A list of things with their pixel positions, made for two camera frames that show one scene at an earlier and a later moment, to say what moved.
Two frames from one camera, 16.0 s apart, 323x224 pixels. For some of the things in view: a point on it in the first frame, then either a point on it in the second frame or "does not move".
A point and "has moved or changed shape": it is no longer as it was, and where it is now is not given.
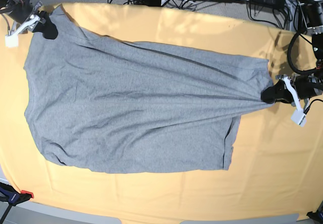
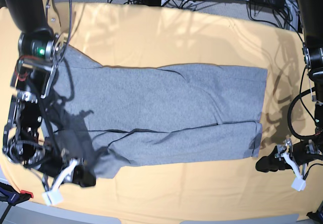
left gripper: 35,21 -> 54,168
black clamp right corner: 317,216 does not move
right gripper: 279,93 -> 273,162
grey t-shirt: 107,105 has moved or changed shape
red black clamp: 8,194 does not move
